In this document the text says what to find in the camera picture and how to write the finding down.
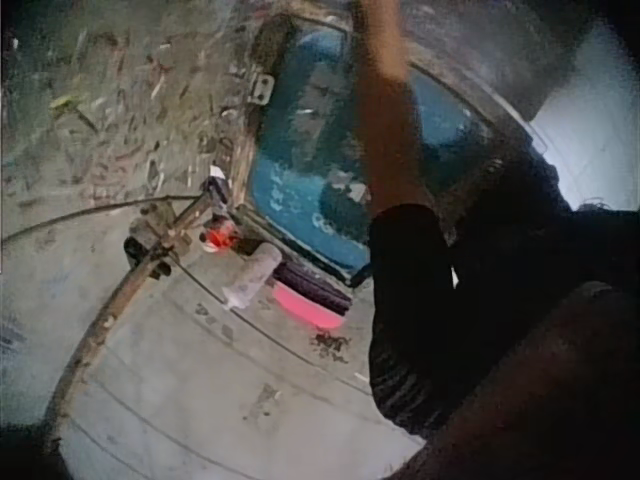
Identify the black ribbed rubber piece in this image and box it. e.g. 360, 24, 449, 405
274, 262, 354, 316

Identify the pink plastic object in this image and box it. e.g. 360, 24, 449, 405
272, 284, 349, 331

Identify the blue metal-framed panel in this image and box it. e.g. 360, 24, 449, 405
234, 12, 551, 289

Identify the red glowing tool part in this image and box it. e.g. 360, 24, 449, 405
199, 222, 239, 254

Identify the rusty metal clamp stand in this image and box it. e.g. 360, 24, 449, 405
49, 189, 231, 426

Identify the grey metal hinge bracket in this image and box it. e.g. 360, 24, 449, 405
248, 73, 275, 105

